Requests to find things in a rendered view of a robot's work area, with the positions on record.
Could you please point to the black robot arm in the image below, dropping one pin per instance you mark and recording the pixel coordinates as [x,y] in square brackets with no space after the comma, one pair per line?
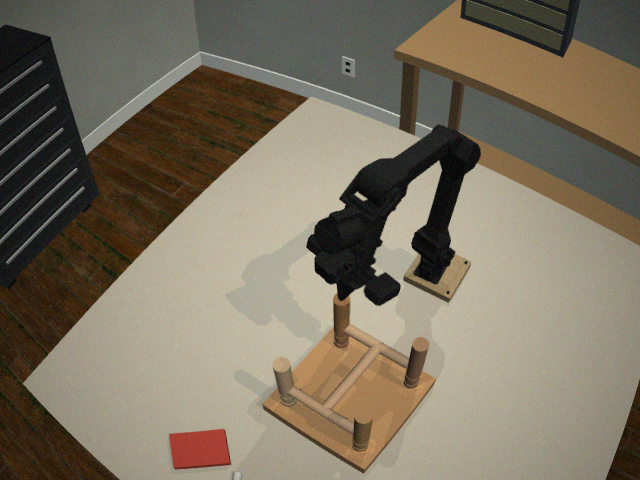
[381,182]

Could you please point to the wooden stool legs with h-shaped crossbars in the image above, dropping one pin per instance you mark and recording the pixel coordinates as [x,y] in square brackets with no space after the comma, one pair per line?
[361,427]

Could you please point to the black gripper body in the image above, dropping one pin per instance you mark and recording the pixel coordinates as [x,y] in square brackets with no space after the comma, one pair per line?
[379,289]

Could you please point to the red flat rectangular pad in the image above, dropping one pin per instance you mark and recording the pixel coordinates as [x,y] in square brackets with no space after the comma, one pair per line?
[199,449]

